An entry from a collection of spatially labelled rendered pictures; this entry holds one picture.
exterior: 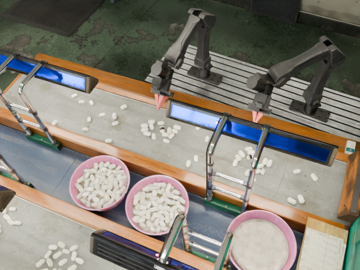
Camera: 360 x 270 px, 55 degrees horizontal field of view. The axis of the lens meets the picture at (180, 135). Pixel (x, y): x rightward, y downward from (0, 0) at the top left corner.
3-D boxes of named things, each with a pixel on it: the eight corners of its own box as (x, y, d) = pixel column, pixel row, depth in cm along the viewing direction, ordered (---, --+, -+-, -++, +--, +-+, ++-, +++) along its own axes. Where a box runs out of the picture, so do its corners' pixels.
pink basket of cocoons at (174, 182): (133, 184, 159) (129, 174, 151) (190, 184, 157) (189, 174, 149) (126, 241, 144) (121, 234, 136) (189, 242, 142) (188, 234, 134)
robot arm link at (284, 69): (276, 81, 140) (346, 43, 135) (265, 66, 145) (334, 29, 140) (279, 97, 150) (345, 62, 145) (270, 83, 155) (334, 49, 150)
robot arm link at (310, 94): (307, 107, 167) (334, 55, 141) (300, 98, 170) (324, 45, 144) (318, 105, 168) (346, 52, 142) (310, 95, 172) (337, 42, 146)
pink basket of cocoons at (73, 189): (95, 158, 168) (89, 148, 160) (143, 175, 161) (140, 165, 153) (64, 205, 155) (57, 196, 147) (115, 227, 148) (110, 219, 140)
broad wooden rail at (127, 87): (50, 74, 218) (38, 51, 203) (349, 162, 169) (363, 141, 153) (38, 87, 212) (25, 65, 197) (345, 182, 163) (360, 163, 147)
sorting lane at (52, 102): (29, 70, 200) (27, 68, 199) (356, 168, 151) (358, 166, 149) (-6, 108, 185) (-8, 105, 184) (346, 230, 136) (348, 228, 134)
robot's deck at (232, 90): (176, 45, 218) (175, 40, 215) (375, 109, 180) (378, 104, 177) (91, 152, 176) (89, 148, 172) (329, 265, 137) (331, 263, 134)
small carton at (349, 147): (346, 142, 154) (347, 140, 152) (354, 144, 153) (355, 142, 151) (344, 152, 151) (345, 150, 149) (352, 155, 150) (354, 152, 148)
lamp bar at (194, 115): (173, 103, 138) (172, 90, 132) (335, 149, 121) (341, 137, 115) (165, 117, 134) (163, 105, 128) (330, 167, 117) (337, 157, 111)
